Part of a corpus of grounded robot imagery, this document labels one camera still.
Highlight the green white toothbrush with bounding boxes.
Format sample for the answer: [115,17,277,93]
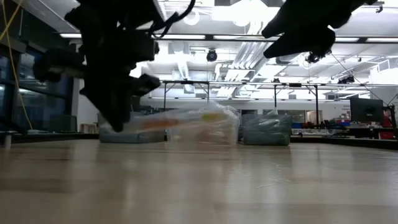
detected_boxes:
[245,116,290,144]

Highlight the black rig light bar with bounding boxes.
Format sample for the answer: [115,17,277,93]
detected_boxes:
[58,32,398,44]

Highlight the cluttered background workbench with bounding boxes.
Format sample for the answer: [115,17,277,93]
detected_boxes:
[290,119,398,140]

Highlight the orange white toothbrush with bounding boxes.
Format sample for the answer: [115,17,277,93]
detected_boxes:
[167,130,240,146]

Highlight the dark translucent grey bin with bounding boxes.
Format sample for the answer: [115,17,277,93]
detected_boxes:
[98,111,166,144]
[241,113,293,147]

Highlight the person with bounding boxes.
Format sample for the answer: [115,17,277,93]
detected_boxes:
[381,105,398,140]

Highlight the black metal frame stand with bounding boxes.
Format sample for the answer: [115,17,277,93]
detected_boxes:
[162,80,211,116]
[273,82,320,126]

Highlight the pile of bagged toothbrushes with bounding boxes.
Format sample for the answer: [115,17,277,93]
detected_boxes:
[123,104,242,135]

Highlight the yellow extension cable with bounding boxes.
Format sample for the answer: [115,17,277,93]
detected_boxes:
[0,0,34,130]

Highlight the black aluminium table frame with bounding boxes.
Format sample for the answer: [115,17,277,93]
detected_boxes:
[0,132,398,151]

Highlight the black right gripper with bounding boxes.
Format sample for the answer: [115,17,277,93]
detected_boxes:
[262,0,358,59]

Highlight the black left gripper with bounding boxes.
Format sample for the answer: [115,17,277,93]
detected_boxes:
[32,30,161,133]

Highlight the black monitor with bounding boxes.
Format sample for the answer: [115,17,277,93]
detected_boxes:
[349,97,385,123]

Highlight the dark glass window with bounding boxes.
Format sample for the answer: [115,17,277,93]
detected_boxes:
[0,43,77,134]

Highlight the wooden shelf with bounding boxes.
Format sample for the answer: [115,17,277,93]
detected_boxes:
[80,123,100,134]

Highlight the clear plastic bin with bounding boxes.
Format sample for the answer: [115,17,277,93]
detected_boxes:
[164,107,242,147]

